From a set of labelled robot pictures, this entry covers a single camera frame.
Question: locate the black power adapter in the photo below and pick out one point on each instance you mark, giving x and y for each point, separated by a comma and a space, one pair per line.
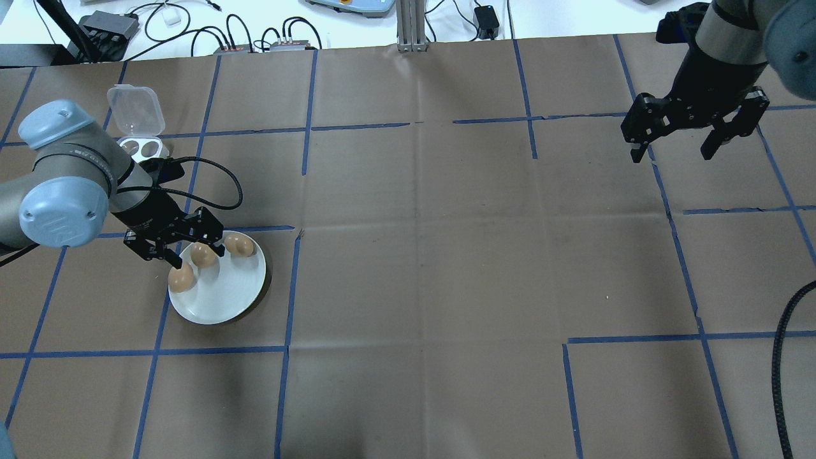
488, 19

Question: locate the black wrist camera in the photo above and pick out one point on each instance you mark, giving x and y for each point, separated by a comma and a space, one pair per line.
162, 171
679, 25

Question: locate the grey docking box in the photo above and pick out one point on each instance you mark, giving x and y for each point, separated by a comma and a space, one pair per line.
108, 24

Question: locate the brown egg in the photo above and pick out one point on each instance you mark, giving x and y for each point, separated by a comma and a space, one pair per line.
180, 280
204, 255
240, 245

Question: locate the aluminium profile post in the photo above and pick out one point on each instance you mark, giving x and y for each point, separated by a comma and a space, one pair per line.
411, 32

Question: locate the small white adapter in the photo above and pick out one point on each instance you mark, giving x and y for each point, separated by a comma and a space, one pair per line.
172, 17

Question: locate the white round plate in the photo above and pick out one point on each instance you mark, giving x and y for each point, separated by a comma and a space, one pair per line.
223, 299

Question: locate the clear plastic egg tray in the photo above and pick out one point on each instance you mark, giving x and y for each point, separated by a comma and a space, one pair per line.
134, 108

